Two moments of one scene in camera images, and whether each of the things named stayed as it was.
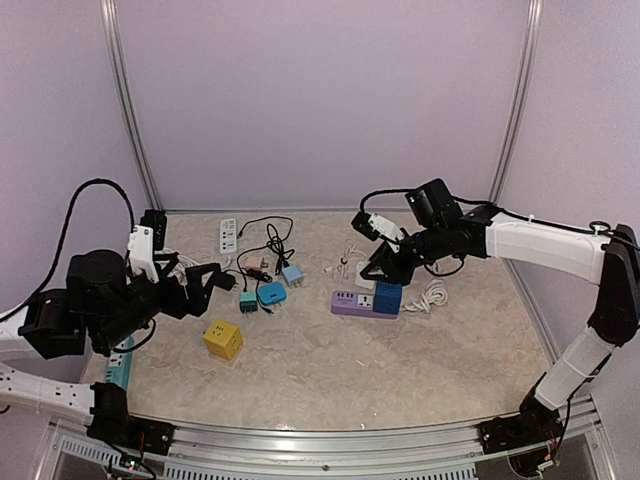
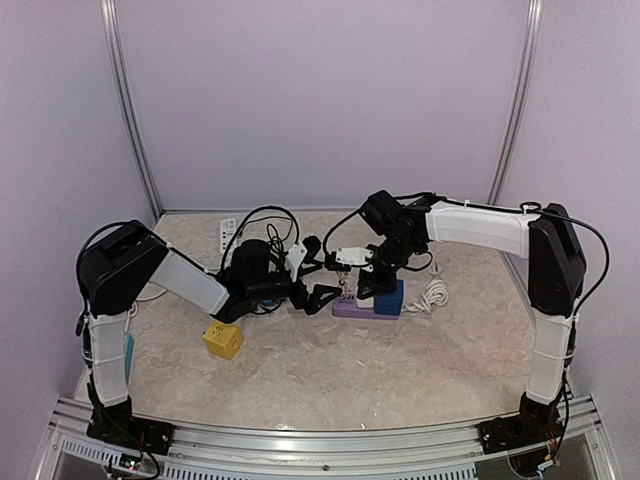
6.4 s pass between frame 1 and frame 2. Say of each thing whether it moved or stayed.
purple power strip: stayed
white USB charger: moved
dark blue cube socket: stayed
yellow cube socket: stayed
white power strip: stayed
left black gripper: moved
